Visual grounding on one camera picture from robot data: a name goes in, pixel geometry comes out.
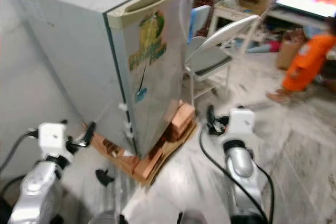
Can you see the fridge door with green sticker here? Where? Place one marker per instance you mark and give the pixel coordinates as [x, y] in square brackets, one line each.
[157, 82]

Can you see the grey robot leg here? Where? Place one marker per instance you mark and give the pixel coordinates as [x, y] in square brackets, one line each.
[191, 219]
[105, 219]

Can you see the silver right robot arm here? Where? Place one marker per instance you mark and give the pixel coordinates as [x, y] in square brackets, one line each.
[240, 166]

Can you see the grey right robot leg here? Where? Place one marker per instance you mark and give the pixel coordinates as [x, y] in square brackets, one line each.
[191, 219]

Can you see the orange brick stack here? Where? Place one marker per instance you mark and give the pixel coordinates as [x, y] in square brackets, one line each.
[184, 119]

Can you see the white table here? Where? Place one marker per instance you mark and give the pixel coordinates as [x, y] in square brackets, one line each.
[231, 13]

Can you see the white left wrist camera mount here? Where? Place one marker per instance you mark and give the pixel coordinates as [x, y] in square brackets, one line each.
[52, 137]

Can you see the person in orange clothes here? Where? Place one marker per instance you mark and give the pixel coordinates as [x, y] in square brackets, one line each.
[307, 66]

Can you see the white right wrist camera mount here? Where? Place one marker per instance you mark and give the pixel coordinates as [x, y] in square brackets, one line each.
[241, 124]

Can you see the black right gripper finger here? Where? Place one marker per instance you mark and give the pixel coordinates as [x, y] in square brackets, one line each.
[210, 118]

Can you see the brown paper bag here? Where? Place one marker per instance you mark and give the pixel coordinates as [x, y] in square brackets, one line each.
[289, 51]

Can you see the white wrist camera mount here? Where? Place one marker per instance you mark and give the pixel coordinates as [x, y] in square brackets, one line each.
[52, 137]
[241, 124]

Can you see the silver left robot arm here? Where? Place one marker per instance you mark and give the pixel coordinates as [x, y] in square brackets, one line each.
[34, 192]

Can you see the grey left robot leg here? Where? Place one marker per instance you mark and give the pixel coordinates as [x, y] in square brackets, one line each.
[105, 219]

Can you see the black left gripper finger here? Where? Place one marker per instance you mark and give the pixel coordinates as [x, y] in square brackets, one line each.
[91, 132]

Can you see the small black floor object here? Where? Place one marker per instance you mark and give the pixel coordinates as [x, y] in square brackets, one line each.
[105, 177]

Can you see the white folding chair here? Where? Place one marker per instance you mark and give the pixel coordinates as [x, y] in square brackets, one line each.
[226, 32]

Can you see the grey fridge cabinet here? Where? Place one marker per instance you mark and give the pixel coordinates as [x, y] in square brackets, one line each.
[68, 51]

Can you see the light blue chair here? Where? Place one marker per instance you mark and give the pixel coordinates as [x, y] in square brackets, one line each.
[199, 22]

